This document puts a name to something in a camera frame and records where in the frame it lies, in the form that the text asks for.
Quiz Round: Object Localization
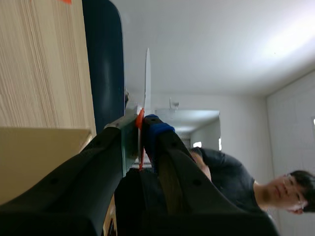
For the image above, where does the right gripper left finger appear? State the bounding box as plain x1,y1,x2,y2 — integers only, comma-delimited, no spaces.
0,114,139,236

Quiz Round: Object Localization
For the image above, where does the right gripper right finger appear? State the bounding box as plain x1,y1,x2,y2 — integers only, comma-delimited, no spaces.
142,114,281,236

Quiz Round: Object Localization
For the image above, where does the grey metal plate orange handle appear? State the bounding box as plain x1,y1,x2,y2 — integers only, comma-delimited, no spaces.
134,48,152,172

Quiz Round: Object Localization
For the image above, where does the person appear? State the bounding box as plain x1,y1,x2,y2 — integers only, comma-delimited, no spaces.
190,147,315,216

